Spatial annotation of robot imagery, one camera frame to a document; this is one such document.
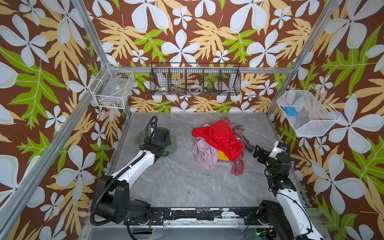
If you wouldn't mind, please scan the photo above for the olive green cloth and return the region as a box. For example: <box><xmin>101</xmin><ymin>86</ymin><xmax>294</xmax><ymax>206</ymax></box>
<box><xmin>134</xmin><ymin>130</ymin><xmax>177</xmax><ymax>157</ymax></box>

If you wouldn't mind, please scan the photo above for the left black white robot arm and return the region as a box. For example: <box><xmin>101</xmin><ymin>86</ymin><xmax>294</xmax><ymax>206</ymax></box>
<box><xmin>90</xmin><ymin>116</ymin><xmax>171</xmax><ymax>226</ymax></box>

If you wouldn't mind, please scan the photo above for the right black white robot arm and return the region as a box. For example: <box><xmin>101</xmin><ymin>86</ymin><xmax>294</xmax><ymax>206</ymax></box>
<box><xmin>253</xmin><ymin>141</ymin><xmax>323</xmax><ymax>240</ymax></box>

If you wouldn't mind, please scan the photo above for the yellow cloth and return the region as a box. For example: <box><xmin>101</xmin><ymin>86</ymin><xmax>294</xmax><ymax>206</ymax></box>
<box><xmin>217</xmin><ymin>150</ymin><xmax>230</xmax><ymax>162</ymax></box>

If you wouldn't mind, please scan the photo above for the red cloth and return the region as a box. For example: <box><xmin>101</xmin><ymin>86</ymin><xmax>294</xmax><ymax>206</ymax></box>
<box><xmin>192</xmin><ymin>121</ymin><xmax>243</xmax><ymax>161</ymax></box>

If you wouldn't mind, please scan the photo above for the light pink cloth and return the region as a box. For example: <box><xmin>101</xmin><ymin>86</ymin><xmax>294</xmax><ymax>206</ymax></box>
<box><xmin>192</xmin><ymin>137</ymin><xmax>219</xmax><ymax>171</ymax></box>

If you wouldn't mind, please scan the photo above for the dusty rose grey-trimmed garment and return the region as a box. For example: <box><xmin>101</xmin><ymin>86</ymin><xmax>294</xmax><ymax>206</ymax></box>
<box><xmin>218</xmin><ymin>117</ymin><xmax>255</xmax><ymax>176</ymax></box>

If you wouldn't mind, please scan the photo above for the blue object in basket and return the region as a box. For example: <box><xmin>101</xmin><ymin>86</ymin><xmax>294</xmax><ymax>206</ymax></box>
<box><xmin>282</xmin><ymin>106</ymin><xmax>298</xmax><ymax>117</ymax></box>

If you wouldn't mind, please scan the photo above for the white mesh basket right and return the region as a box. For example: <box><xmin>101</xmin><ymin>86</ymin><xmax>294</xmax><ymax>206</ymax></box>
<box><xmin>277</xmin><ymin>87</ymin><xmax>341</xmax><ymax>138</ymax></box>

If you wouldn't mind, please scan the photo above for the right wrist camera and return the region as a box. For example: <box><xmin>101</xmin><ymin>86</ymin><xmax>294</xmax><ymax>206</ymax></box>
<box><xmin>269</xmin><ymin>141</ymin><xmax>288</xmax><ymax>158</ymax></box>

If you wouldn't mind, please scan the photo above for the white wire basket left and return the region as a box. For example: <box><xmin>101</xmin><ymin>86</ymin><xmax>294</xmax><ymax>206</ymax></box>
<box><xmin>90</xmin><ymin>68</ymin><xmax>135</xmax><ymax>109</ymax></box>

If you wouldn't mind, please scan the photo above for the black wire basket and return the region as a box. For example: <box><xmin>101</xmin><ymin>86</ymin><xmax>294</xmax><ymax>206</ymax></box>
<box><xmin>149</xmin><ymin>63</ymin><xmax>242</xmax><ymax>96</ymax></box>

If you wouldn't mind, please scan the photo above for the black mounting rail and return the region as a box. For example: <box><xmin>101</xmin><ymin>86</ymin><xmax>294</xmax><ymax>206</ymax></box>
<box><xmin>124</xmin><ymin>207</ymin><xmax>267</xmax><ymax>226</ymax></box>

